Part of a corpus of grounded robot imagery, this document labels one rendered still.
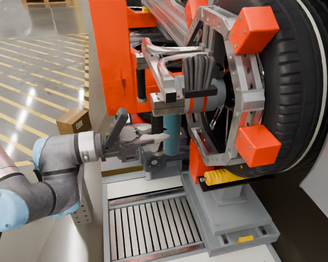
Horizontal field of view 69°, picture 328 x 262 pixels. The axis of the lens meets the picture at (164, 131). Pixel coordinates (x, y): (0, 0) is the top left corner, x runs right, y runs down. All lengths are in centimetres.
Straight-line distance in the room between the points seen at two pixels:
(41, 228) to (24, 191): 101
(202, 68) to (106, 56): 68
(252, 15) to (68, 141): 56
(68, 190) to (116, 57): 74
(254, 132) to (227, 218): 69
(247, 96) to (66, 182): 53
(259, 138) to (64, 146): 51
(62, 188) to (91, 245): 82
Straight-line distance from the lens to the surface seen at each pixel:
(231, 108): 94
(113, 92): 131
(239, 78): 65
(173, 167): 165
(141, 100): 102
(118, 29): 120
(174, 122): 103
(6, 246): 165
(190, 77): 64
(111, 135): 68
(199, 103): 83
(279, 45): 68
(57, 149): 71
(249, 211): 133
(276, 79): 67
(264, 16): 65
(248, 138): 65
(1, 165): 67
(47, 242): 157
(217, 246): 129
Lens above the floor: 127
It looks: 37 degrees down
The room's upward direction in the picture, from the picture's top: straight up
